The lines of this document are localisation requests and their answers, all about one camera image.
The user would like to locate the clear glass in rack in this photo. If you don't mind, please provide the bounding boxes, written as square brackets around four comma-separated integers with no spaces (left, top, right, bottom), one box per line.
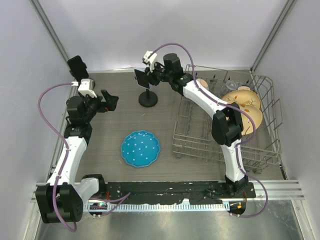
[225,80,239,91]

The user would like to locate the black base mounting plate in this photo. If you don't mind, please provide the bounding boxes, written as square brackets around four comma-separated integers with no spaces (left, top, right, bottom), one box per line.
[91,181,256,205]

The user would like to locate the black smartphone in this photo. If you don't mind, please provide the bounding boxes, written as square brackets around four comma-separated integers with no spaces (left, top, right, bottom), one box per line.
[67,55,90,80]

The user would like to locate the beige plate with leaves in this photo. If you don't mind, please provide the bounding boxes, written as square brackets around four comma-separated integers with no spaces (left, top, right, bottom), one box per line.
[239,104,263,135]

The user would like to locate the striped ceramic mug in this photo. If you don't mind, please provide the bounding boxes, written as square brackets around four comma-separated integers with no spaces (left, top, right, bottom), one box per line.
[197,78,209,90]

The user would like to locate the black phone stand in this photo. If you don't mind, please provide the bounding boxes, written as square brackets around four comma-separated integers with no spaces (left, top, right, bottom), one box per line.
[138,80,158,108]

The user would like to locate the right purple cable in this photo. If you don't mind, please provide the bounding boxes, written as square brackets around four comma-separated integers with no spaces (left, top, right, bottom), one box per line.
[149,42,269,218]

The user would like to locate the metal wire dish rack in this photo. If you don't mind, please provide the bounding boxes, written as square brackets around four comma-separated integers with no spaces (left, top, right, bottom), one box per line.
[172,64,283,174]

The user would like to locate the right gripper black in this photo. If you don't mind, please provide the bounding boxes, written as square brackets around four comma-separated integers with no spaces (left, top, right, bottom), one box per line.
[143,61,173,86]

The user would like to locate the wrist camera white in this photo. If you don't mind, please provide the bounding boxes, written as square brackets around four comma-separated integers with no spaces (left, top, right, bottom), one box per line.
[71,78,98,98]
[142,50,158,73]

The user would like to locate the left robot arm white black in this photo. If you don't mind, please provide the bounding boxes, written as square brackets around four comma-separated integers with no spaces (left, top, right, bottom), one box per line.
[35,89,119,224]

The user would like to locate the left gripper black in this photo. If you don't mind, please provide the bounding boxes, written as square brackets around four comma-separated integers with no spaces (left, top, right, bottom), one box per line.
[79,90,118,123]

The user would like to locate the lavender smartphone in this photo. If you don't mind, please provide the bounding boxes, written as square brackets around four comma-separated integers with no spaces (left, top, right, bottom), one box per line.
[134,69,151,89]

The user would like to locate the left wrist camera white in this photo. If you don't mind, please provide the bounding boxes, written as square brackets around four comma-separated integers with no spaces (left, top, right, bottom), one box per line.
[71,78,98,98]

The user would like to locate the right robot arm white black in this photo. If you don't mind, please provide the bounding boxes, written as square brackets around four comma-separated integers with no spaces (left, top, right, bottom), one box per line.
[142,51,248,198]

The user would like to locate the blue dotted plate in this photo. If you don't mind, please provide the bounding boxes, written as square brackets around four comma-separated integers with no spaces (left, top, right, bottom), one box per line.
[120,130,161,168]

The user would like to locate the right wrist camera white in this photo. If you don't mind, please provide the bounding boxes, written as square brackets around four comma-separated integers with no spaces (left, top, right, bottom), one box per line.
[142,50,158,73]

